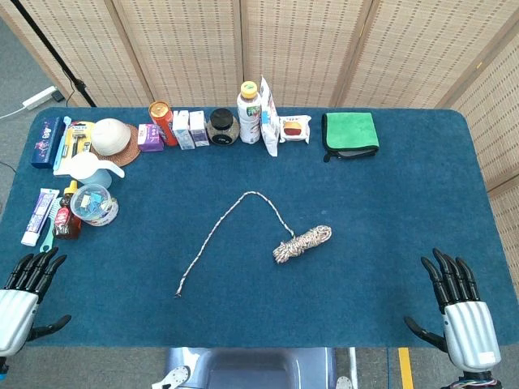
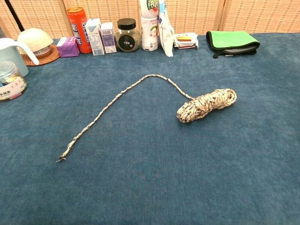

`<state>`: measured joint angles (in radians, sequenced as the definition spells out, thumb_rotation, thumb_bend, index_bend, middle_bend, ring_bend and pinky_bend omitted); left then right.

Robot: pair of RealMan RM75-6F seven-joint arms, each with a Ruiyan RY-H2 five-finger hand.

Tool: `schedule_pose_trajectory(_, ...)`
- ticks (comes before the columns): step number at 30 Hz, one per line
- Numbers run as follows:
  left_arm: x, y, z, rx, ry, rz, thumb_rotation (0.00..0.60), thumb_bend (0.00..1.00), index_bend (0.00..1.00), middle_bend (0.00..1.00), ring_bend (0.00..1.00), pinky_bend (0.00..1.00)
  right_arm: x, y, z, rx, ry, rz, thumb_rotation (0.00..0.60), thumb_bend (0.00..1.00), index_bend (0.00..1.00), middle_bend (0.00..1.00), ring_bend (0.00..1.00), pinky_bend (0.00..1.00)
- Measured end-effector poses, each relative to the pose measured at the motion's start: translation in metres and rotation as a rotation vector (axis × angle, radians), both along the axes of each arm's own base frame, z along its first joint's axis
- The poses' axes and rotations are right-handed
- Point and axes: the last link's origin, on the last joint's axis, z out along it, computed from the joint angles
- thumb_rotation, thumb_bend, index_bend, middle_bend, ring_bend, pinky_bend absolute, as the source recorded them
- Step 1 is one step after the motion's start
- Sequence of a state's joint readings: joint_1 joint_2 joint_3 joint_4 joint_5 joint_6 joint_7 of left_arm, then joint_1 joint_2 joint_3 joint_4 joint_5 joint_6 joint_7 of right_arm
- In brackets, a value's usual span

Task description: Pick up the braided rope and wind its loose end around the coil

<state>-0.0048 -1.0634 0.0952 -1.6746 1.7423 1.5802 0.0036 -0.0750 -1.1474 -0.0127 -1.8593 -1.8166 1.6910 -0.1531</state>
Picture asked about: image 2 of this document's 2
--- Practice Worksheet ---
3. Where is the beige braided rope bundle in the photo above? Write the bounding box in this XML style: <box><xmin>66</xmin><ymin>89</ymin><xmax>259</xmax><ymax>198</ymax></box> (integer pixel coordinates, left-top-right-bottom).
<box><xmin>56</xmin><ymin>74</ymin><xmax>238</xmax><ymax>163</ymax></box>

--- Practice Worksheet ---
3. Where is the blue felt table cover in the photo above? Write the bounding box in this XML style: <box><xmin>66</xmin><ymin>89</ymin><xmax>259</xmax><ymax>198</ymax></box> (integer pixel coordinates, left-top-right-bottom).
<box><xmin>0</xmin><ymin>32</ymin><xmax>300</xmax><ymax>225</ymax></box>

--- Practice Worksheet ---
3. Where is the white snack bag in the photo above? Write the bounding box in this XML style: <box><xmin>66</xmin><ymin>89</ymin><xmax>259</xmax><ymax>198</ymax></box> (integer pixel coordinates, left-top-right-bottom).
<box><xmin>157</xmin><ymin>0</ymin><xmax>175</xmax><ymax>57</ymax></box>

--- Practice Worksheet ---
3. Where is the glass jar black lid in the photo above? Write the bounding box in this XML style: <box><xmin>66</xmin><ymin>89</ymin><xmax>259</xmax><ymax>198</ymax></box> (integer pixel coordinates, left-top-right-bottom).
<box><xmin>115</xmin><ymin>18</ymin><xmax>142</xmax><ymax>53</ymax></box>

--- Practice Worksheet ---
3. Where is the packaged red cake snack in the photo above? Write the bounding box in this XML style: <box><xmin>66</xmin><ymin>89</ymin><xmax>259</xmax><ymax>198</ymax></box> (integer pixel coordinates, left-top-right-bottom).
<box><xmin>173</xmin><ymin>32</ymin><xmax>199</xmax><ymax>50</ymax></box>

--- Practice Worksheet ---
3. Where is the white drink bottle yellow cap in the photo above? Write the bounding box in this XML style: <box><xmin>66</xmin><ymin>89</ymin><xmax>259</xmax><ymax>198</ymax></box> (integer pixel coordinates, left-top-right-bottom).
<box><xmin>138</xmin><ymin>0</ymin><xmax>160</xmax><ymax>52</ymax></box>

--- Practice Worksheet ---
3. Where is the white purple milk carton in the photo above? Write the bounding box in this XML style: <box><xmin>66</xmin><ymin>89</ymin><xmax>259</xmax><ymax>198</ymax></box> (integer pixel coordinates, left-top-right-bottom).
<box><xmin>100</xmin><ymin>22</ymin><xmax>117</xmax><ymax>54</ymax></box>

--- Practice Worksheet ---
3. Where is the white blue milk carton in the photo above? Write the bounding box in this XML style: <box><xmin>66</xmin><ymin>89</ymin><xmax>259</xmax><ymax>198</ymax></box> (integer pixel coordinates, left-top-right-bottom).
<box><xmin>84</xmin><ymin>18</ymin><xmax>105</xmax><ymax>56</ymax></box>

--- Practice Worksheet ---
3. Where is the purple tissue pack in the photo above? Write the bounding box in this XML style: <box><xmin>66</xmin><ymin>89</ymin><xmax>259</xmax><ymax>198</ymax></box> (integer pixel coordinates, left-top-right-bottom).
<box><xmin>56</xmin><ymin>37</ymin><xmax>80</xmax><ymax>58</ymax></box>

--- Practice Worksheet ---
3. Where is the green microfiber cloth black edge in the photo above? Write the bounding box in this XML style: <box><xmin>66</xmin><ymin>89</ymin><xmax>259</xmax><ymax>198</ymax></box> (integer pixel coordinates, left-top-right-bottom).
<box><xmin>206</xmin><ymin>30</ymin><xmax>261</xmax><ymax>59</ymax></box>

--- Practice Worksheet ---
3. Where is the bamboo folding screen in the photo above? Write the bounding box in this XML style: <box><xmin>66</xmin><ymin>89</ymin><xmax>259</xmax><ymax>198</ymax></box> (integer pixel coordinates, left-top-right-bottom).
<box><xmin>0</xmin><ymin>0</ymin><xmax>300</xmax><ymax>40</ymax></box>

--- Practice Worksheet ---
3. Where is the orange drink can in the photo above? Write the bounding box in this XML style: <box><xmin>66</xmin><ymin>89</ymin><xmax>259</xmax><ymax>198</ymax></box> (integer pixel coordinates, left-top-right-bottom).
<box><xmin>67</xmin><ymin>6</ymin><xmax>92</xmax><ymax>54</ymax></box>

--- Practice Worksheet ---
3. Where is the woven rattan coaster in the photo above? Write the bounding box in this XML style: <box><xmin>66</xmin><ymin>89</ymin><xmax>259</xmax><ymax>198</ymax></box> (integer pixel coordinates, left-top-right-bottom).
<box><xmin>21</xmin><ymin>44</ymin><xmax>61</xmax><ymax>67</ymax></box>

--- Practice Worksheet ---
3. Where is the cream upturned bowl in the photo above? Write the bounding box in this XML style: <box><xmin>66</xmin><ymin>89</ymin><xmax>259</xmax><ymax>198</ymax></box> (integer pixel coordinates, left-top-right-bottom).
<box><xmin>17</xmin><ymin>28</ymin><xmax>54</xmax><ymax>59</ymax></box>

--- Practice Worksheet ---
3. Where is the clear jar of clips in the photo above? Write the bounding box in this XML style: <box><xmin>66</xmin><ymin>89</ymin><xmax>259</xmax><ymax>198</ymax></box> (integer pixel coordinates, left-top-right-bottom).
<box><xmin>0</xmin><ymin>60</ymin><xmax>28</xmax><ymax>101</ymax></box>

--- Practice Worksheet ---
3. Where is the light blue pitcher white lid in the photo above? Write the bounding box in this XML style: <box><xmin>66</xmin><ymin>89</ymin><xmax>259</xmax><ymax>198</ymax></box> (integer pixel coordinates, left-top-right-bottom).
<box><xmin>0</xmin><ymin>37</ymin><xmax>40</xmax><ymax>78</ymax></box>

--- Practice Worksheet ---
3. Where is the black stand pole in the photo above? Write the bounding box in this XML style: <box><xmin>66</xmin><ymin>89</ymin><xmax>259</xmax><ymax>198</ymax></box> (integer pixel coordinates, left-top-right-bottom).
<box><xmin>4</xmin><ymin>0</ymin><xmax>25</xmax><ymax>31</ymax></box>

